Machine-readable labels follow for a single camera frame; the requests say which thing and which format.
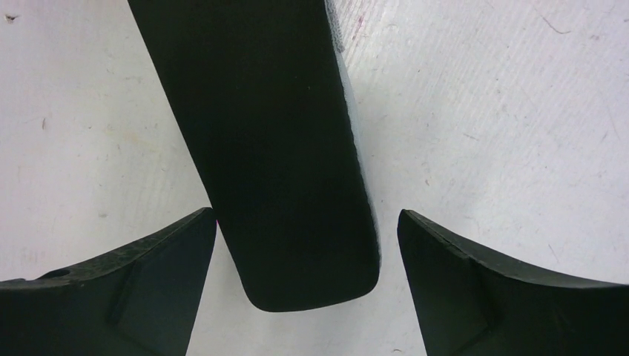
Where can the black grey umbrella case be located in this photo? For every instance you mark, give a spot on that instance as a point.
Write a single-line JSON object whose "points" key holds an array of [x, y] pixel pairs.
{"points": [[256, 90]]}

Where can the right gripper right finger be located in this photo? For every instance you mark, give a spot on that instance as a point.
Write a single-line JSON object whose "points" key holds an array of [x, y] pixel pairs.
{"points": [[474, 300]]}

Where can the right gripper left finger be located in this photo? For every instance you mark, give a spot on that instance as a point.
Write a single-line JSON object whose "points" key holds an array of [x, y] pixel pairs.
{"points": [[139, 299]]}

